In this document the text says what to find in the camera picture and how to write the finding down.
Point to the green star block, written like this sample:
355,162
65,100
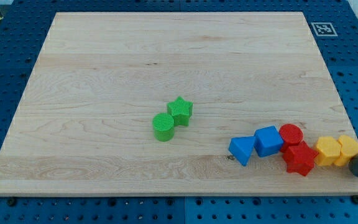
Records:
181,111

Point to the red cylinder block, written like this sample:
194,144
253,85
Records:
291,134

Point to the white fiducial marker tag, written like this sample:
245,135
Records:
324,29

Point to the yellow heart block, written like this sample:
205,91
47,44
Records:
349,148

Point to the red star block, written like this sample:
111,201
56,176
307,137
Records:
300,158

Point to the blue cube block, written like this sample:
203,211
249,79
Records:
268,141

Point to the wooden board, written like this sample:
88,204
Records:
83,127

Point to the green cylinder block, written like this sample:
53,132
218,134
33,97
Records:
163,127

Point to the blue triangle block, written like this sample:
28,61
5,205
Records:
241,148

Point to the yellow pentagon block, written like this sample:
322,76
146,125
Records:
328,150

